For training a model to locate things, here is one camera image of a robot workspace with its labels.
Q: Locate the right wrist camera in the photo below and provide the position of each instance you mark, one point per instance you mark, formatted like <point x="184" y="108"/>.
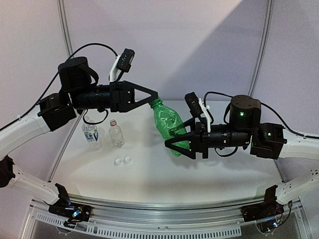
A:
<point x="199" y="110"/>

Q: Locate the right aluminium wall post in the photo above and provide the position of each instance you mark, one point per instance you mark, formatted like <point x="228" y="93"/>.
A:
<point x="262" y="47"/>

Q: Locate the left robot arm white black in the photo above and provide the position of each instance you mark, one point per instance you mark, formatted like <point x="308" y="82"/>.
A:
<point x="79" y="91"/>

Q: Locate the white bottle cap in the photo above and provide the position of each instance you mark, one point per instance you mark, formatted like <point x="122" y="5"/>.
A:
<point x="118" y="162"/>
<point x="128" y="160"/>

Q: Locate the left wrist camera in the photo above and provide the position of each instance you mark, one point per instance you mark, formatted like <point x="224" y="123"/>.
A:
<point x="121" y="65"/>

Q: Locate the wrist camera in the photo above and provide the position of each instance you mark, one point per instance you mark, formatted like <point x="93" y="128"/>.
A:
<point x="199" y="110"/>
<point x="121" y="65"/>

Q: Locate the green plastic bottle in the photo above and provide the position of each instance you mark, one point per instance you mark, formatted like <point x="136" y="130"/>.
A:
<point x="165" y="118"/>

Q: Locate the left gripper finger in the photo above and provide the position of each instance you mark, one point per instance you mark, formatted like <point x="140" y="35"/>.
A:
<point x="131" y="87"/>
<point x="129" y="103"/>

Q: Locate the aluminium front rail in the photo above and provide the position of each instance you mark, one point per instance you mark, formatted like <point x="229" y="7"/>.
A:
<point x="124" y="220"/>

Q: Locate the left aluminium wall post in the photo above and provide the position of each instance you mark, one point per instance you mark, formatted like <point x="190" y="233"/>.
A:
<point x="64" y="27"/>

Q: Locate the crushed clear bottle red label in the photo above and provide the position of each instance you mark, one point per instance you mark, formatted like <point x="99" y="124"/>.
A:
<point x="116" y="134"/>

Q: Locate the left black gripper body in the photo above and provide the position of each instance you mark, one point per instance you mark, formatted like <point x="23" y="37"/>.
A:
<point x="114" y="87"/>

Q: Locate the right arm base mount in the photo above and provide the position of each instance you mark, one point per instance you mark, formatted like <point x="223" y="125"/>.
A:
<point x="268" y="215"/>

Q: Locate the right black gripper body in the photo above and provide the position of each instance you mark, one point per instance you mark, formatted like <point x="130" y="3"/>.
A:
<point x="201" y="145"/>

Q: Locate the aluminium wall post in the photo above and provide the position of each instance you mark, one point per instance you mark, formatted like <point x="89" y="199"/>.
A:
<point x="262" y="47"/>
<point x="64" y="27"/>

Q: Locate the clear labelled water bottle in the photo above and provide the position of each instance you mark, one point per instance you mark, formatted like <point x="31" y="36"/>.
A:
<point x="90" y="131"/>

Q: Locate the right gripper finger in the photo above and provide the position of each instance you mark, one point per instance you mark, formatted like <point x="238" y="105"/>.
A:
<point x="188" y="152"/>
<point x="181" y="129"/>

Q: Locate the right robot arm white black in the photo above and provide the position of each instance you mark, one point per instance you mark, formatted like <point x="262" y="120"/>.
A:
<point x="241" y="128"/>

